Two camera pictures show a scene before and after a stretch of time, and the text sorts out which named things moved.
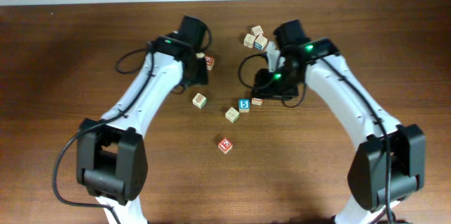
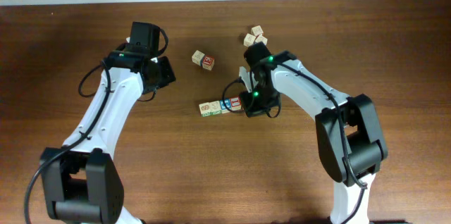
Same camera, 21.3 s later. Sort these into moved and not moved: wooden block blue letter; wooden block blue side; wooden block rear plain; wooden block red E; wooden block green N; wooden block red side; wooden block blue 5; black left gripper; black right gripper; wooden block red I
Moved: wooden block blue 5; wooden block red I; black right gripper; black left gripper; wooden block green N
Not moved: wooden block blue letter; wooden block rear plain; wooden block red E; wooden block red side; wooden block blue side
